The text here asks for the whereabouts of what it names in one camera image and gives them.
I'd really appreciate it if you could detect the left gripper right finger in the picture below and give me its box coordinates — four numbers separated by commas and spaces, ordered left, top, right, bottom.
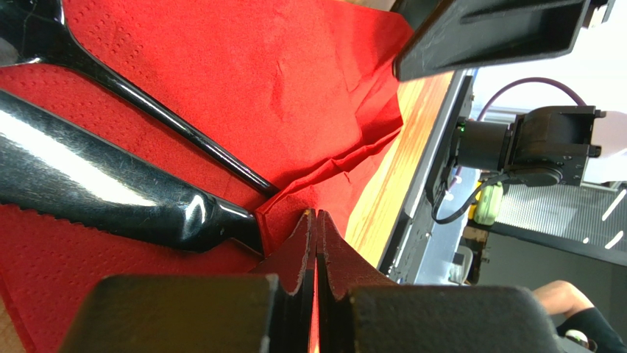
316, 210, 396, 352

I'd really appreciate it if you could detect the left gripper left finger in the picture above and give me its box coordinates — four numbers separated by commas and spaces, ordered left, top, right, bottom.
251, 209, 316, 352

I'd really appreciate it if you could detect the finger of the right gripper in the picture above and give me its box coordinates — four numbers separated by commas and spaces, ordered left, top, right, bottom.
392, 0, 593, 82

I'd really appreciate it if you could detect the red paper napkin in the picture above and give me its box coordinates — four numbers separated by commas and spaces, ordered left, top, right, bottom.
1, 1, 413, 352

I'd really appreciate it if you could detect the black knife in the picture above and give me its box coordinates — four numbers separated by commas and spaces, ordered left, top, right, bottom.
1, 92, 263, 253

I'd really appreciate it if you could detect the black spoon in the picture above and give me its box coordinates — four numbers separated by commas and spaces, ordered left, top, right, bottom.
1, 1, 279, 197

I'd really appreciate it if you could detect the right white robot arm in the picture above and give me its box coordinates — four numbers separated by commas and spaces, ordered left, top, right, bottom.
392, 1, 614, 187

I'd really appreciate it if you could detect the person's forearm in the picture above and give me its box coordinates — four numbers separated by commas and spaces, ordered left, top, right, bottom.
533, 280, 626, 352

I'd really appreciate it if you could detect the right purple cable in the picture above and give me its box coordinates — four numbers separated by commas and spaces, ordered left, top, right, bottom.
475, 76, 588, 124

